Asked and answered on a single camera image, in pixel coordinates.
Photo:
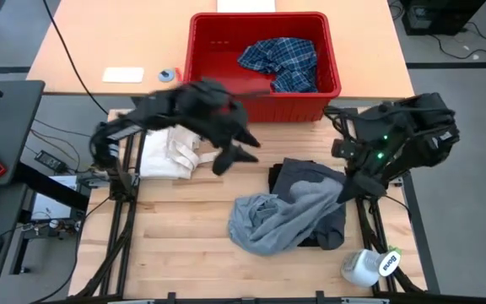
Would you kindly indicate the light wood desk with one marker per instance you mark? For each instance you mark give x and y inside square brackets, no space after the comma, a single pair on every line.
[99,42]

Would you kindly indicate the red tag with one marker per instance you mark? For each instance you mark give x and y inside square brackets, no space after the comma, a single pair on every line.
[178,75]

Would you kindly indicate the white paper sheet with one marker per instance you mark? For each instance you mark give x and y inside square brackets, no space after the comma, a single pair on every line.
[246,6]

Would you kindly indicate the black metal table frame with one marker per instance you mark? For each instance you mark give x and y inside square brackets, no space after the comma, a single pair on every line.
[120,253]

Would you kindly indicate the blue plaid shirt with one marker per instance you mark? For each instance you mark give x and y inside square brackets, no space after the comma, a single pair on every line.
[285,59]

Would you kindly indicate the black side desk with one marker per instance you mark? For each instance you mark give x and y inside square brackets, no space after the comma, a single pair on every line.
[7,126]

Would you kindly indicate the light grey garment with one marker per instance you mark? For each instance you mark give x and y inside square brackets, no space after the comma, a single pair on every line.
[277,224]

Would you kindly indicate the white canvas tote bag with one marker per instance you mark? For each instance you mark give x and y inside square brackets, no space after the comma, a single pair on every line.
[163,156]

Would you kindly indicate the white Bona bottle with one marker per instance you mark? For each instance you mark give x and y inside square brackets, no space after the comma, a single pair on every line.
[363,268]

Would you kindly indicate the dark grey shirt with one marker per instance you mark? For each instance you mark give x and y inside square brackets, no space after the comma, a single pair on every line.
[302,173]

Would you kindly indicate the black computer tower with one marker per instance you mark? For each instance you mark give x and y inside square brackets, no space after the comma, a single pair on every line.
[441,17]

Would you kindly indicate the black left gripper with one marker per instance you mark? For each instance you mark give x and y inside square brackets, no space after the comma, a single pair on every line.
[209,110]

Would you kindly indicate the black power adapter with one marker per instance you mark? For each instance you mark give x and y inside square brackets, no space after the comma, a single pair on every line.
[50,161]

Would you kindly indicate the red plastic laundry bin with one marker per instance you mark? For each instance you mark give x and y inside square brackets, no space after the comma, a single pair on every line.
[285,110]

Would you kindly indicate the silver metal mounting plate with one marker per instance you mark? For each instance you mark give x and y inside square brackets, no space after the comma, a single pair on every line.
[93,180]

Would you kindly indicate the black garment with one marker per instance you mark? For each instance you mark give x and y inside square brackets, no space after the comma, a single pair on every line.
[274,177]

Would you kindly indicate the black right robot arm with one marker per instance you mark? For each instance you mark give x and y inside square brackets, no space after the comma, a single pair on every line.
[420,126]

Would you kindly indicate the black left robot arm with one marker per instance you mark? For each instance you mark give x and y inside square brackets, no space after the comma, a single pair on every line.
[133,122]

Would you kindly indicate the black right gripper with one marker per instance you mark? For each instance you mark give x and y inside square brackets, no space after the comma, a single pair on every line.
[365,156]

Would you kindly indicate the white rectangular pad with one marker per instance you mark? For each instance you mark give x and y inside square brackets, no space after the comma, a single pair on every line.
[123,74]

